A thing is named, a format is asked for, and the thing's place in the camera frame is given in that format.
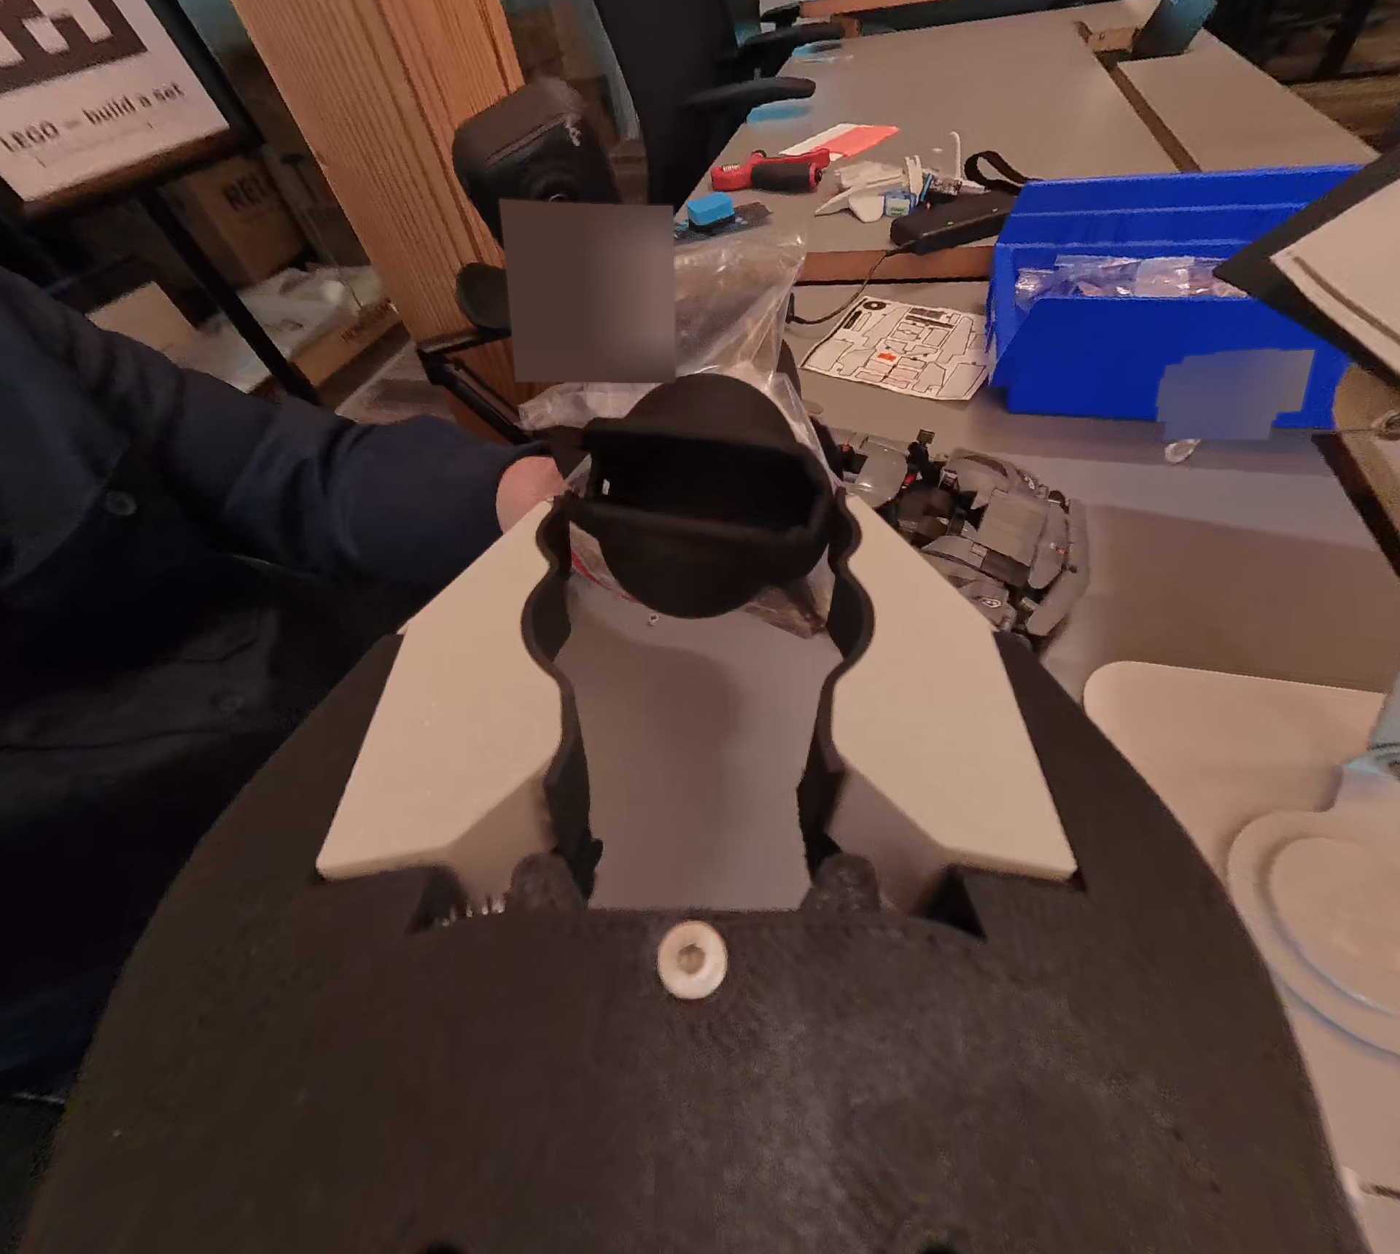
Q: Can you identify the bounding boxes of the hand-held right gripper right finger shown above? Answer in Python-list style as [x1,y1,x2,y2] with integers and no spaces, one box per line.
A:
[797,493,1079,912]

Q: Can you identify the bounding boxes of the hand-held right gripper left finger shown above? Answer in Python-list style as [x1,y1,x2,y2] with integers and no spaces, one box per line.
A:
[314,497,605,906]

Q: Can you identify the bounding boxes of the partly built lego car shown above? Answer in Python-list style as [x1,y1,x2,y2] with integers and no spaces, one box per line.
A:
[831,433,1092,646]

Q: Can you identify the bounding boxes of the clear bag of lego parts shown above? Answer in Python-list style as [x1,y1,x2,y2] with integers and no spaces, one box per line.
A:
[519,231,838,637]

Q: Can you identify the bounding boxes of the black lego tyre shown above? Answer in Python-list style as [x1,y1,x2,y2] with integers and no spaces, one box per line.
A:
[546,373,838,621]

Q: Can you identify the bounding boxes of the person's left forearm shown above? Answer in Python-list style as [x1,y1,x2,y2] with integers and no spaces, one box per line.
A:
[109,324,548,589]

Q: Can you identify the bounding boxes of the person's left hand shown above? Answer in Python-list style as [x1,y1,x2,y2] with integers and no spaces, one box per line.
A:
[494,454,568,532]

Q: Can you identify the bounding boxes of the small blue plastic part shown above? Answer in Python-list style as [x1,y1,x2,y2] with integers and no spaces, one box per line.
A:
[675,191,774,241]

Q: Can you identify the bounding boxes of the brown cardboard box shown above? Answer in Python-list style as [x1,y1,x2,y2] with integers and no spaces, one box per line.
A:
[163,149,319,287]

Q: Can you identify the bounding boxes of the red paper card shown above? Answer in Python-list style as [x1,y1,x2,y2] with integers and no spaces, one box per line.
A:
[781,121,901,162]

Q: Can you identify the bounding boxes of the white book stand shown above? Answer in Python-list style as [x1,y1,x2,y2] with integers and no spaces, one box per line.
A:
[1081,368,1400,1254]

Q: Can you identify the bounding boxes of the white folded paper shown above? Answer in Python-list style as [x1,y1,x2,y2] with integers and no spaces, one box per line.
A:
[813,133,963,226]

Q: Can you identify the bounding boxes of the blue plastic bin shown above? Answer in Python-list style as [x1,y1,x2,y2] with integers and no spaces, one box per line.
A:
[984,165,1369,430]

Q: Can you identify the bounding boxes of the white sticker sheet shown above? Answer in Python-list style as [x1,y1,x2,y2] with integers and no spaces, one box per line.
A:
[800,293,994,401]

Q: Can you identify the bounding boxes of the black power adapter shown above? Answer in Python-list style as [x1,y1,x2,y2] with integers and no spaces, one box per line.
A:
[887,187,1020,255]

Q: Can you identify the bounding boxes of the clear plastic bags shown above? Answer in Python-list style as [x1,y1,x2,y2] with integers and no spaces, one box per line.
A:
[1010,257,1248,305]

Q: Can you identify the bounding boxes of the framed tag sign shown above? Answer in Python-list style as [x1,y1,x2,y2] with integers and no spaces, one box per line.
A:
[0,0,263,217]

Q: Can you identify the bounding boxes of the open instruction book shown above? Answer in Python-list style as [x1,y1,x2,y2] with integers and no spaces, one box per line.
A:
[1213,143,1400,381]

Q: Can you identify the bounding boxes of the wooden support post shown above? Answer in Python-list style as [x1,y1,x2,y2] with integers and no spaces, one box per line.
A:
[152,0,537,349]

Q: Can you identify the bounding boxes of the red handled tool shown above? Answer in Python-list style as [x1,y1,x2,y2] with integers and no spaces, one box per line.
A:
[710,149,835,196]

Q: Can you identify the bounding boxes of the black charger cable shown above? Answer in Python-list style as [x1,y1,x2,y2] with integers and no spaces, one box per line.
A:
[784,248,892,328]

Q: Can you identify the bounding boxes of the stand cord with white pin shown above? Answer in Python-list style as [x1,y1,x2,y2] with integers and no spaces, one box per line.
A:
[1162,411,1400,467]

